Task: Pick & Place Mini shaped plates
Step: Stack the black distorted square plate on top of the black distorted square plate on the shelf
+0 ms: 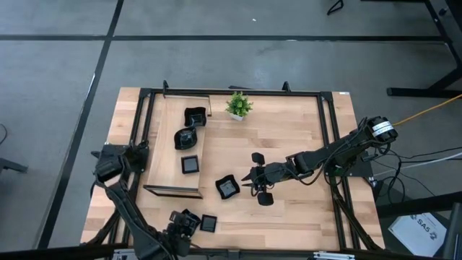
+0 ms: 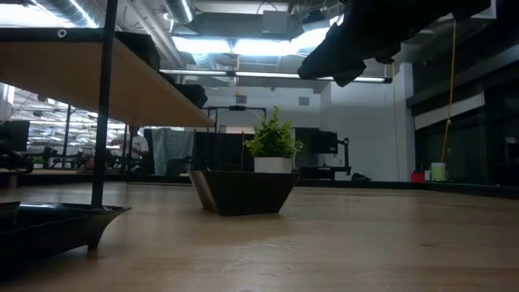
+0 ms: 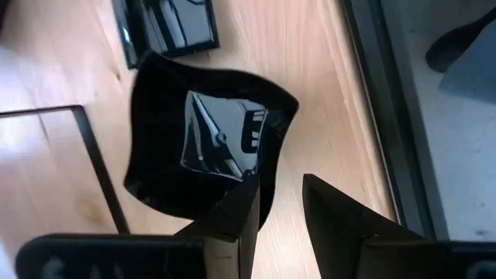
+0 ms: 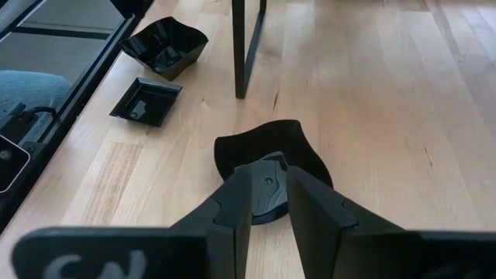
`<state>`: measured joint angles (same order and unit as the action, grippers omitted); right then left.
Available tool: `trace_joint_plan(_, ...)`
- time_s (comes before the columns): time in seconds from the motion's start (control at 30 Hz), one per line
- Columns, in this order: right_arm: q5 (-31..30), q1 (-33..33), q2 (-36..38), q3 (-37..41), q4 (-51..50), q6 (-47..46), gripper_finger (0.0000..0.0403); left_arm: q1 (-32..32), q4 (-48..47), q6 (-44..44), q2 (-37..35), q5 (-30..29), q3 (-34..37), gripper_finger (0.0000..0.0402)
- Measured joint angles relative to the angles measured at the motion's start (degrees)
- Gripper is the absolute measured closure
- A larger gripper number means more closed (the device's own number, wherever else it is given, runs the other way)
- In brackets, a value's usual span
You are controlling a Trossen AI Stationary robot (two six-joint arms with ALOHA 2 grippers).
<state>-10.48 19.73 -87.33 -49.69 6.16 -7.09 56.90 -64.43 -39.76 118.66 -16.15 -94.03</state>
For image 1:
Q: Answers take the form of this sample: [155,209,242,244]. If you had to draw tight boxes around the wooden shelf black metal frame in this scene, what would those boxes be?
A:
[143,94,213,199]

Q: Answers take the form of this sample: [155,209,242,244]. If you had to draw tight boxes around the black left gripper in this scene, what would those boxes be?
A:
[165,210,200,254]

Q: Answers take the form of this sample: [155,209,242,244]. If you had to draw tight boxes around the black metal stand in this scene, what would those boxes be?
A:
[375,190,462,260]

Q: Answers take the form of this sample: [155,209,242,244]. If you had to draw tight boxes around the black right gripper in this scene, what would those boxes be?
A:
[240,151,290,207]

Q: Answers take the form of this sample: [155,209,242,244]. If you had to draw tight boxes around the black rounded wavy mini bowl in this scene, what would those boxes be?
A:
[173,126,199,151]

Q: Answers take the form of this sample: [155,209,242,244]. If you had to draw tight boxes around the grey floor stand foot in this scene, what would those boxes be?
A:
[0,157,29,175]

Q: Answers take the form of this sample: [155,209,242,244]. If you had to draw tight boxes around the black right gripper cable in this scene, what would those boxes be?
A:
[288,164,328,186]

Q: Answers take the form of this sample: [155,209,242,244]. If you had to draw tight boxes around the yellow extension cord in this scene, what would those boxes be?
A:
[393,92,462,127]

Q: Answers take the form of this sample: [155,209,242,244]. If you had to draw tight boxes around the black cable bundle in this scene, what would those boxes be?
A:
[84,209,123,248]
[327,175,384,252]

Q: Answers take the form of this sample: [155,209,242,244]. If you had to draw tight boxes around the white printed box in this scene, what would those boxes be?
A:
[388,212,448,257]

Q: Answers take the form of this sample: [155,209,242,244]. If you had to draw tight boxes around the black floor cable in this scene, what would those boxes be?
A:
[382,145,462,160]

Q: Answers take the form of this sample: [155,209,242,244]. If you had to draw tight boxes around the black crossbar silver brackets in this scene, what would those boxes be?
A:
[0,243,462,260]

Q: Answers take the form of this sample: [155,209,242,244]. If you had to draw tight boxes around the black square mini plate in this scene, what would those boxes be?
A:
[199,214,218,233]
[180,155,201,176]

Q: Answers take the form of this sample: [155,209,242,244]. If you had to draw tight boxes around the white floor cable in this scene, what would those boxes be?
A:
[373,151,462,177]

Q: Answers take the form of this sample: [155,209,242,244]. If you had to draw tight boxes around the black square wavy mini bowl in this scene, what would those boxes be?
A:
[214,174,241,200]
[183,105,208,128]
[180,208,202,232]

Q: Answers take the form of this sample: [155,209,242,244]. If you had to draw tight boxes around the black office desk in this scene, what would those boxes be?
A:
[386,0,462,99]

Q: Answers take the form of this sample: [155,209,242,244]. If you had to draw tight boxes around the green plant white pot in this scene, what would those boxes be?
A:
[225,91,254,122]

